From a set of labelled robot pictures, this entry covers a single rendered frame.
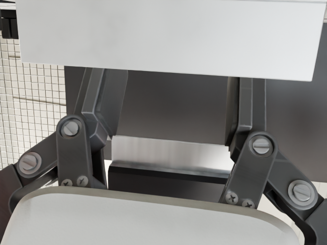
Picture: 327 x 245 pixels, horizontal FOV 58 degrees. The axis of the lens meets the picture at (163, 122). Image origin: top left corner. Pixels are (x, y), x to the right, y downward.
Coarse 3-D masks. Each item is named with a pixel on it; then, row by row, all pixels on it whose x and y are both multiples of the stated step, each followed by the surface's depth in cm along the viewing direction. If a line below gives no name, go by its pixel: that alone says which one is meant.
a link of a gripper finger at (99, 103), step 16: (96, 80) 12; (112, 80) 13; (80, 96) 13; (96, 96) 12; (112, 96) 14; (80, 112) 13; (96, 112) 12; (112, 112) 14; (96, 128) 12; (112, 128) 14; (48, 144) 12; (96, 144) 13; (32, 160) 12; (48, 160) 12; (32, 176) 12
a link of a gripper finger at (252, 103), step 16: (240, 80) 12; (256, 80) 13; (240, 96) 12; (256, 96) 12; (240, 112) 11; (256, 112) 12; (240, 128) 11; (256, 128) 12; (240, 144) 12; (288, 160) 11; (272, 176) 11; (288, 176) 11; (304, 176) 11; (272, 192) 12; (288, 192) 11; (304, 192) 11; (304, 208) 11
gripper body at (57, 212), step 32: (32, 192) 11; (64, 192) 10; (96, 192) 10; (128, 192) 10; (32, 224) 10; (64, 224) 10; (96, 224) 10; (128, 224) 10; (160, 224) 9; (192, 224) 9; (224, 224) 9; (256, 224) 9
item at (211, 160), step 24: (120, 144) 20; (144, 144) 20; (168, 144) 20; (192, 144) 19; (216, 144) 19; (120, 168) 20; (144, 168) 20; (168, 168) 20; (192, 168) 20; (216, 168) 20; (144, 192) 20; (168, 192) 20; (192, 192) 19; (216, 192) 19
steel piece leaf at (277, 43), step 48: (48, 0) 8; (96, 0) 8; (144, 0) 8; (192, 0) 8; (240, 0) 8; (288, 0) 8; (48, 48) 9; (96, 48) 9; (144, 48) 8; (192, 48) 8; (240, 48) 8; (288, 48) 8
